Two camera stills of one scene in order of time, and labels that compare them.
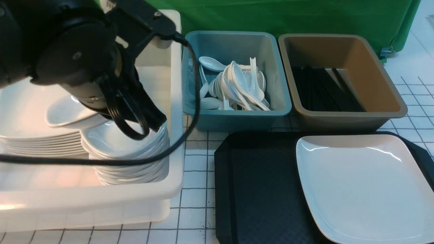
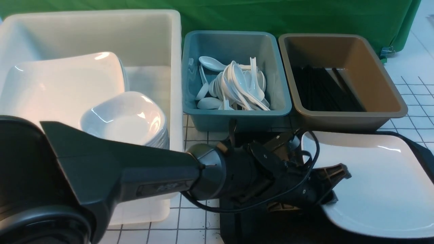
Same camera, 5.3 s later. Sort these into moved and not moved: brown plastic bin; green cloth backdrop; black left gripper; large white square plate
Moved: large white square plate; black left gripper
Not moved: brown plastic bin; green cloth backdrop
